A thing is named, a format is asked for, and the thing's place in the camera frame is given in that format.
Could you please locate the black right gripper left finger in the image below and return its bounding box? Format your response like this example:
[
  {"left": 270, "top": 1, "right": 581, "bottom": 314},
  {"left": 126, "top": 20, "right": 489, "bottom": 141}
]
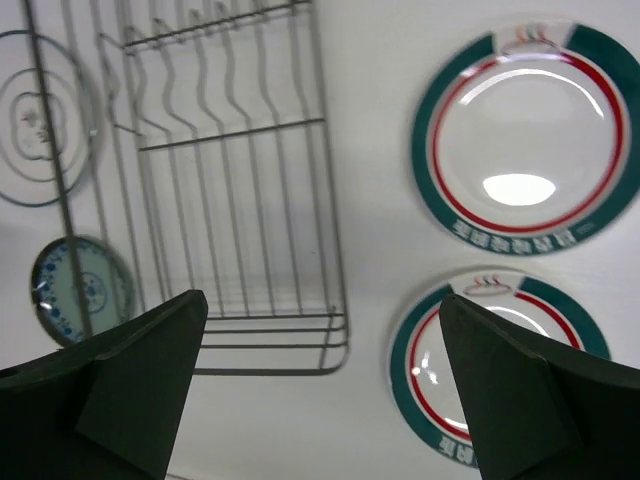
[{"left": 1, "top": 290, "right": 208, "bottom": 479}]

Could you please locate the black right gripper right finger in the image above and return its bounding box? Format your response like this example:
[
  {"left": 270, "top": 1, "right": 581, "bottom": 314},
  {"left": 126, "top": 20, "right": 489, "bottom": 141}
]
[{"left": 439, "top": 294, "right": 639, "bottom": 479}]

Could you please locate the green red rimmed plate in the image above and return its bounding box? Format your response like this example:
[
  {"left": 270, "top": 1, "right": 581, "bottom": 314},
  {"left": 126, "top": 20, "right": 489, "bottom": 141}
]
[
  {"left": 387, "top": 266, "right": 611, "bottom": 469},
  {"left": 410, "top": 20, "right": 639, "bottom": 257}
]

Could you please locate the blue floral green plate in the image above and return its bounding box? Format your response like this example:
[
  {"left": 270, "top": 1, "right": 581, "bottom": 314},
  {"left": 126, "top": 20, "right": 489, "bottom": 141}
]
[{"left": 30, "top": 236, "right": 135, "bottom": 347}]

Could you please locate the white plate with teal rim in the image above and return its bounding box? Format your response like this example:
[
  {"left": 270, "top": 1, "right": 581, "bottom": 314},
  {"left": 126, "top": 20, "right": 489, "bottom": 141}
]
[{"left": 1, "top": 30, "right": 100, "bottom": 208}]

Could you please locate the grey wire dish rack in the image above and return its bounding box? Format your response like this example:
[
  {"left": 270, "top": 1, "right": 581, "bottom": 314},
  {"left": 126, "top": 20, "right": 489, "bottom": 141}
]
[{"left": 17, "top": 1, "right": 350, "bottom": 377}]

